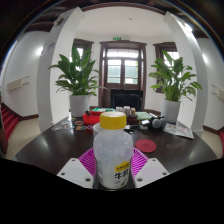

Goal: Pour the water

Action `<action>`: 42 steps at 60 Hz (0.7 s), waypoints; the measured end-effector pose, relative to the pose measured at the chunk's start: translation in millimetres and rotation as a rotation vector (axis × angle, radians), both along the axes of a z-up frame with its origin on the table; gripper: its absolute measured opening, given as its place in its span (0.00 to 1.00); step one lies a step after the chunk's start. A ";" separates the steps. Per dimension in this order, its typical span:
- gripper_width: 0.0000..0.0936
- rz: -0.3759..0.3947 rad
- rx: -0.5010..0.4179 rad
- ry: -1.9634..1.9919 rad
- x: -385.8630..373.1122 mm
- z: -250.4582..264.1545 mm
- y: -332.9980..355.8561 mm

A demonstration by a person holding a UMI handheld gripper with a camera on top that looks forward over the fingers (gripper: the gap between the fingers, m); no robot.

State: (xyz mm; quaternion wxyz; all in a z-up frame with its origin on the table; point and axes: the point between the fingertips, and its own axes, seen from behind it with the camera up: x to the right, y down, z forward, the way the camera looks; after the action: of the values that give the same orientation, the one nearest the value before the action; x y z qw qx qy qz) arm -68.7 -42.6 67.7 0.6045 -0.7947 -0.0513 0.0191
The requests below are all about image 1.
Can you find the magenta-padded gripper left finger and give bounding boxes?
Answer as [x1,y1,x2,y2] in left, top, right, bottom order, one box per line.
[56,147,98,190]

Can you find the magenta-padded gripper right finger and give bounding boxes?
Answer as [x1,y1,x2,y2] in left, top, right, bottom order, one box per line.
[131,147,170,189]

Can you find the clear bottle with yellow cap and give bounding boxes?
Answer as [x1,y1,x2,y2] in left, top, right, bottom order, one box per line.
[92,111,134,190]

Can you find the flat round red coaster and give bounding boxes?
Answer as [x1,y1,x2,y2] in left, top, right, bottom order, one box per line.
[134,138,158,154]

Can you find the white printed sticker sheet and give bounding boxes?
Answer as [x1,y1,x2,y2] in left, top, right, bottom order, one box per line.
[163,122,195,140]

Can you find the red plastic basket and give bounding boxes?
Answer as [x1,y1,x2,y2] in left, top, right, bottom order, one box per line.
[82,110,102,126]

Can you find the green cloth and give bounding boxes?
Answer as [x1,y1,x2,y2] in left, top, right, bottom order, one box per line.
[135,111,153,121]

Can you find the leafy plant in white pot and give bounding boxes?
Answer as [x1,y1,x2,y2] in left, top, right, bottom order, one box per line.
[148,49,203,124]
[47,44,108,118]

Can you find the green and white box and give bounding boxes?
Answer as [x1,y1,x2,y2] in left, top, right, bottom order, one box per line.
[90,107,116,116]

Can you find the black chair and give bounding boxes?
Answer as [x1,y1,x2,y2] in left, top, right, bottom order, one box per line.
[110,88,144,113]

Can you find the red carpeted stairs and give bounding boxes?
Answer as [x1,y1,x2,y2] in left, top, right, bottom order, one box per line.
[0,103,20,141]

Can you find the brown wooden double door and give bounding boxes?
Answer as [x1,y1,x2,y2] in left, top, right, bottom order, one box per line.
[98,40,148,109]

